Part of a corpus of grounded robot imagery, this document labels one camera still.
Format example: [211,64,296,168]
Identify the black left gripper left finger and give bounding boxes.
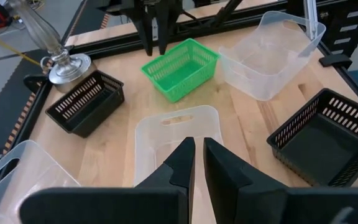
[19,136,196,224]

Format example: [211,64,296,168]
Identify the yellow hanging cable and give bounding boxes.
[0,27,42,67]

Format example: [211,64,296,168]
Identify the black frame corner bracket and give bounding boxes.
[22,73,48,95]
[318,54,353,70]

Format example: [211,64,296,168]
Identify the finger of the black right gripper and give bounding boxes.
[131,12,154,57]
[156,12,182,56]

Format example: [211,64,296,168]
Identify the table lamp with white shade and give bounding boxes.
[6,0,93,93]

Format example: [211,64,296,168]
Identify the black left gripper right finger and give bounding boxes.
[203,137,358,224]

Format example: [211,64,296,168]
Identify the green plastic mesh basket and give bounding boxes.
[140,37,220,103]

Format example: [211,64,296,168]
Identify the silver metal post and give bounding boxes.
[302,0,319,41]

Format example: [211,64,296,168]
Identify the black slotted plastic basket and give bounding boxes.
[45,70,126,139]
[266,88,358,188]

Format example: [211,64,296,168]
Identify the clear plastic bin with handles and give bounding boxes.
[218,11,327,102]
[134,105,224,187]
[0,139,81,224]

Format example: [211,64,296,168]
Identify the black panel with grey slots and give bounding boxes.
[320,0,358,57]

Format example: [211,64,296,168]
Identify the black aluminium table frame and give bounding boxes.
[1,0,358,156]

